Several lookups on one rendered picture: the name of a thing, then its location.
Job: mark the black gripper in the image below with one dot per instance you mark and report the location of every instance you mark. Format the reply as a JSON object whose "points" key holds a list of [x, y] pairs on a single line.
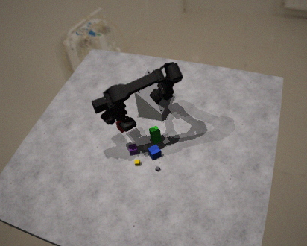
{"points": [[127, 122]]}

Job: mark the purple block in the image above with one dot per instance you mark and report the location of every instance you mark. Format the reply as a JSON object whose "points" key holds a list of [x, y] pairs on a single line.
{"points": [[133, 149]]}

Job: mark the blue block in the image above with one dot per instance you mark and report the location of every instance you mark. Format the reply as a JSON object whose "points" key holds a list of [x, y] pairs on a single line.
{"points": [[154, 152]]}

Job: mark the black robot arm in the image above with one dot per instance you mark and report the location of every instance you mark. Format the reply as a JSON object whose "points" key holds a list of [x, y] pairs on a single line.
{"points": [[115, 96]]}

